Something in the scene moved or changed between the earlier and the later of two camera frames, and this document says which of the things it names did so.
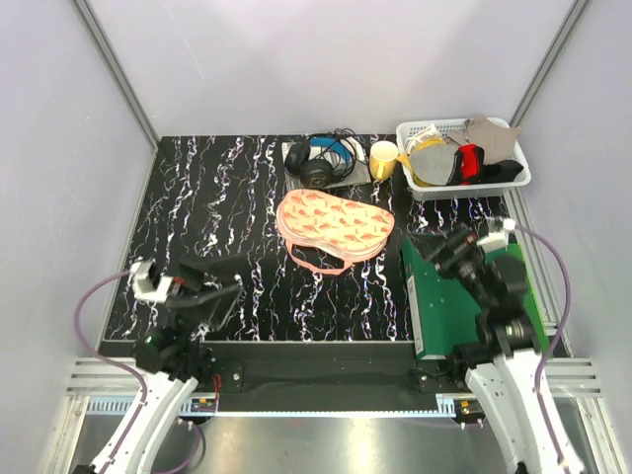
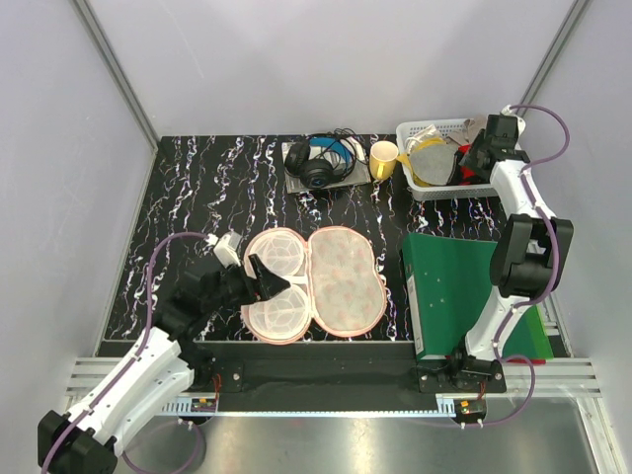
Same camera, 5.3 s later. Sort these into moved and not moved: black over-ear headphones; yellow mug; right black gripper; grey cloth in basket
Moved: right black gripper
Not moved: black over-ear headphones; yellow mug; grey cloth in basket
